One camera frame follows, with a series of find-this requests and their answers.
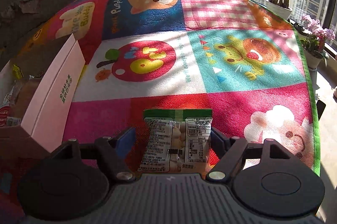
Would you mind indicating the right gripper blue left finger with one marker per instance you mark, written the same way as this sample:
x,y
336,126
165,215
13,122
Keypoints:
x,y
112,152

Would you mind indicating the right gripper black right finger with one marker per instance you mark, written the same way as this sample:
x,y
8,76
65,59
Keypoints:
x,y
230,152

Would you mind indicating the green white snack packet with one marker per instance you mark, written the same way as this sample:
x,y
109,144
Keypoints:
x,y
179,141

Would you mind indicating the pink cardboard gift box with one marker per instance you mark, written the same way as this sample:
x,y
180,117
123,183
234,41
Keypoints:
x,y
59,64

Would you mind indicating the sliced cake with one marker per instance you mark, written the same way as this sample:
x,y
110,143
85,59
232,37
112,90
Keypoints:
x,y
22,94

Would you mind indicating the red lid jelly cup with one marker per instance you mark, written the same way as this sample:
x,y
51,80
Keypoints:
x,y
6,120

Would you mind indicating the yellow biscuit snack packet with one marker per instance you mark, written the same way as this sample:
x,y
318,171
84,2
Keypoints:
x,y
17,72

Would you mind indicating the colourful cartoon play mat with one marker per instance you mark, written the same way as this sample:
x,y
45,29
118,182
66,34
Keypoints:
x,y
233,57

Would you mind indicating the pink flowering potted plant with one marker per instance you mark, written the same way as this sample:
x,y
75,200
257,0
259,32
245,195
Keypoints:
x,y
315,41

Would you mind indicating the pink floral baby clothes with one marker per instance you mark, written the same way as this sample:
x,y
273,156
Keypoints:
x,y
29,6

